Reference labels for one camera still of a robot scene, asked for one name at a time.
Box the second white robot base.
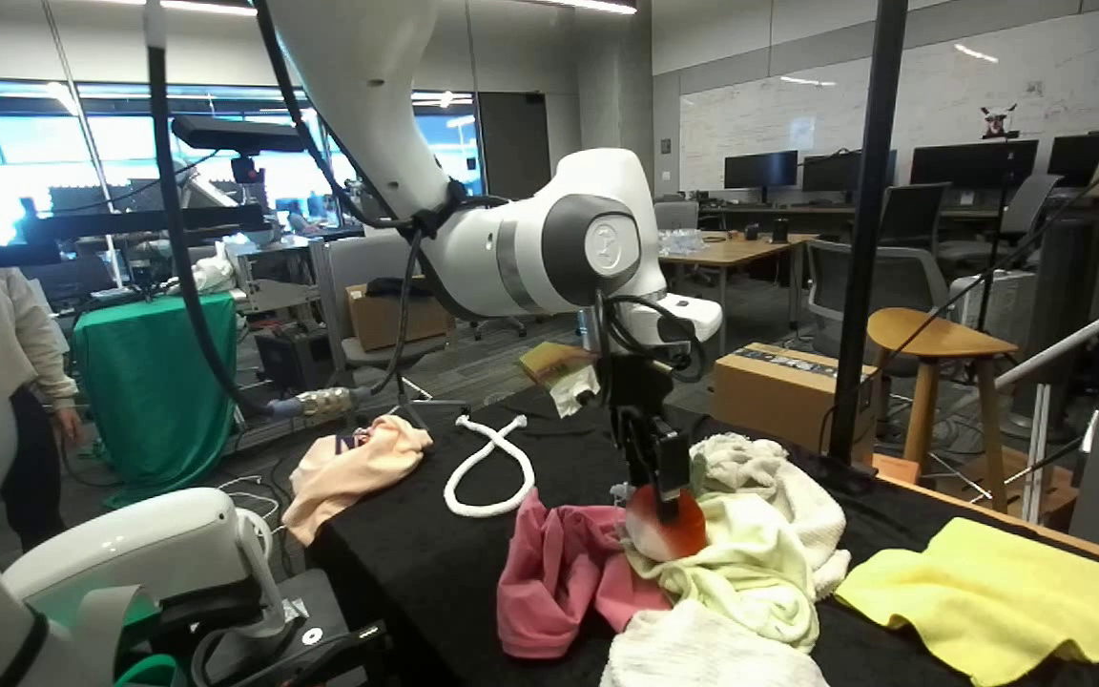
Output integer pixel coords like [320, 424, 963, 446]
[0, 384, 366, 687]

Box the black table cloth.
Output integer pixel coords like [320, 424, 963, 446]
[308, 389, 1099, 687]

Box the red white ball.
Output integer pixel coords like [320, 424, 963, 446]
[623, 484, 707, 562]

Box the black vertical pole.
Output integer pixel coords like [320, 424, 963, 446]
[828, 0, 909, 488]

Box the white shirt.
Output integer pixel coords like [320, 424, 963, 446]
[634, 431, 855, 601]

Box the pink cloth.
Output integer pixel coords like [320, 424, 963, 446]
[496, 492, 668, 661]

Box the yellow cloth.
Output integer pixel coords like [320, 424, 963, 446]
[837, 517, 1099, 687]

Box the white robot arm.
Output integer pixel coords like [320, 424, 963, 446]
[257, 0, 720, 501]

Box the person in beige top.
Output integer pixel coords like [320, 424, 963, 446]
[0, 265, 81, 549]

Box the white rope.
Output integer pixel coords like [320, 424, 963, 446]
[439, 412, 539, 522]

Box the cardboard box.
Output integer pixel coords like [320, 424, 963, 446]
[710, 339, 838, 452]

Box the pale green cloth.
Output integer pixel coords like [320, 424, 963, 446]
[626, 492, 821, 647]

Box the white towel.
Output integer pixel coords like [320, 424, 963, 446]
[598, 601, 828, 687]

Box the wooden stool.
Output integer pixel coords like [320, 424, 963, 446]
[865, 306, 1015, 506]

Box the peach cloth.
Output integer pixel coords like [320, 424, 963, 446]
[282, 417, 431, 547]

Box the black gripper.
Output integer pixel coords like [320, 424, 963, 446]
[598, 349, 687, 494]

